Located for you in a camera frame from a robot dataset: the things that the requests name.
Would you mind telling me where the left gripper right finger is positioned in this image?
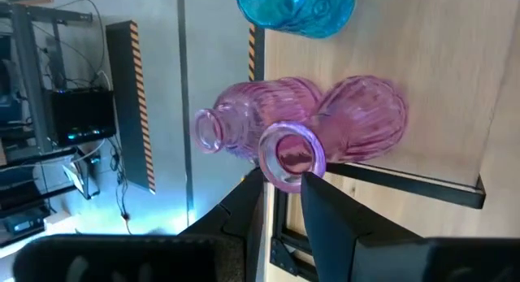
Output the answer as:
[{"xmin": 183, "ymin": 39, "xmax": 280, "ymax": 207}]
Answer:
[{"xmin": 300, "ymin": 171, "xmax": 424, "ymax": 282}]

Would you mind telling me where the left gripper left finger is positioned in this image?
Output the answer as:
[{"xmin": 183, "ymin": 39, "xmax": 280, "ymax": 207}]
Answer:
[{"xmin": 177, "ymin": 168, "xmax": 268, "ymax": 282}]

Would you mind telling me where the pink ribbed bottle vase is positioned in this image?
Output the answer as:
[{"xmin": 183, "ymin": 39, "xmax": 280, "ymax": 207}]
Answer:
[{"xmin": 192, "ymin": 76, "xmax": 324, "ymax": 161}]

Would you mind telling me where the pink tall cone vase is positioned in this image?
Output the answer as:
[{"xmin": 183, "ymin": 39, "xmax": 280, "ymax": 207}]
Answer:
[{"xmin": 258, "ymin": 74, "xmax": 409, "ymax": 193}]

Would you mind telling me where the blue diamond-pattern bottle vase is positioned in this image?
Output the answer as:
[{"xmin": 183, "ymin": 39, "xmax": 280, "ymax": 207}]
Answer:
[{"xmin": 234, "ymin": 0, "xmax": 358, "ymax": 40}]

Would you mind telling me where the black mat with striped edge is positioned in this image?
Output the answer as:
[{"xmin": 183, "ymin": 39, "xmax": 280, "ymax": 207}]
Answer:
[
  {"xmin": 247, "ymin": 23, "xmax": 266, "ymax": 83},
  {"xmin": 104, "ymin": 20, "xmax": 158, "ymax": 195}
]

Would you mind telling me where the black computer box with lights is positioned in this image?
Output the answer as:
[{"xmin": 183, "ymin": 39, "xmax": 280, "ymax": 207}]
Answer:
[{"xmin": 43, "ymin": 88, "xmax": 118, "ymax": 148}]

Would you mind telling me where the grey metal desk frame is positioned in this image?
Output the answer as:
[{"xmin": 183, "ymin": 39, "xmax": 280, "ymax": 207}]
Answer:
[{"xmin": 0, "ymin": 1, "xmax": 94, "ymax": 161}]

